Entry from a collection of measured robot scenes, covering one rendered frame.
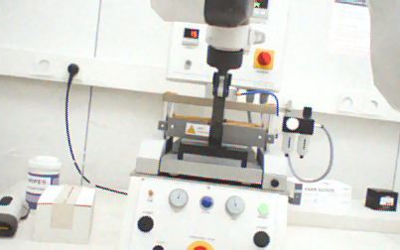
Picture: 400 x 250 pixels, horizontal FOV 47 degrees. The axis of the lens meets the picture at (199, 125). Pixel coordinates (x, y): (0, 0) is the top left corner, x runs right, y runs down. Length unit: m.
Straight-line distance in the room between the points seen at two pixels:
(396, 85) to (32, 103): 1.48
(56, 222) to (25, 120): 0.72
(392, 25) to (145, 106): 1.38
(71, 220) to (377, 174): 1.25
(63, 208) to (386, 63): 0.84
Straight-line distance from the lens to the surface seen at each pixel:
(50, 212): 1.08
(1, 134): 1.76
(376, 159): 1.92
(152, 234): 0.97
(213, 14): 0.81
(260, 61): 1.29
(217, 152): 0.98
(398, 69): 0.36
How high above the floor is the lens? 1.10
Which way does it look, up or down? 3 degrees down
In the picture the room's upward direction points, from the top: 7 degrees clockwise
